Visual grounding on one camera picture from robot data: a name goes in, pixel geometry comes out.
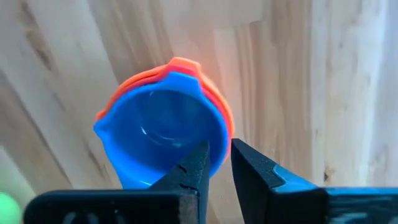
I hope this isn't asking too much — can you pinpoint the orange measuring cup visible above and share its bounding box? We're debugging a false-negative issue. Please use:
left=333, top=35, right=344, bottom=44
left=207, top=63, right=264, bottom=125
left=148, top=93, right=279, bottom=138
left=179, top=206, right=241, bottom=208
left=95, top=56, right=236, bottom=162

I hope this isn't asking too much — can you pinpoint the blue measuring cup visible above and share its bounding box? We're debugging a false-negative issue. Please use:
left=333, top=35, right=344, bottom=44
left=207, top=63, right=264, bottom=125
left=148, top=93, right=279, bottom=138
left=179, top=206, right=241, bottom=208
left=93, top=71, right=229, bottom=190

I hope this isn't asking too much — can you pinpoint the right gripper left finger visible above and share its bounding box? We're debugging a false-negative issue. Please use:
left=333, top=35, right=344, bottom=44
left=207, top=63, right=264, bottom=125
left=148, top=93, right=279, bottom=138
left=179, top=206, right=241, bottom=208
left=23, top=139, right=211, bottom=224

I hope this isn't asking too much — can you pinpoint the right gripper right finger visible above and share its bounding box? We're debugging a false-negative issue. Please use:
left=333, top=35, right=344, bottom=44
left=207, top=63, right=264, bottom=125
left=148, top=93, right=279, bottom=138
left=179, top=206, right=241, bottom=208
left=231, top=138, right=398, bottom=224

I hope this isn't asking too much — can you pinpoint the green measuring cup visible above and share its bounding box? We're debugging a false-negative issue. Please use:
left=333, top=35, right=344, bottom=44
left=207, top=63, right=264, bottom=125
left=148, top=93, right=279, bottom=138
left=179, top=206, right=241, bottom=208
left=0, top=192, right=22, bottom=224

